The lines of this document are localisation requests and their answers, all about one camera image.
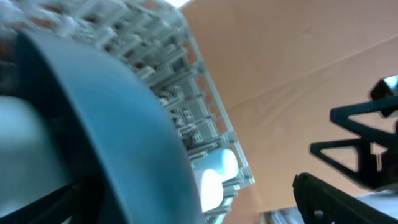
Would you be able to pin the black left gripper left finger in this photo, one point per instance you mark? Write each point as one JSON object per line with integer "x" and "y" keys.
{"x": 79, "y": 201}

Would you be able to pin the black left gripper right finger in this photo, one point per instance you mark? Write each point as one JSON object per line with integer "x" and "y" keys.
{"x": 320, "y": 202}

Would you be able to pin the light blue bowl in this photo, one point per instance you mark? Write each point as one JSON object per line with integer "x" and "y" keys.
{"x": 31, "y": 166}

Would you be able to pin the dark blue plate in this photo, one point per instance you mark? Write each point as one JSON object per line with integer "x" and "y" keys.
{"x": 110, "y": 126}

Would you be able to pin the light blue cup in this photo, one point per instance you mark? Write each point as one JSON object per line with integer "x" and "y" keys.
{"x": 222, "y": 161}

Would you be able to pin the grey dishwasher rack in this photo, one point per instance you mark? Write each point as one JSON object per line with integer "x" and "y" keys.
{"x": 154, "y": 41}

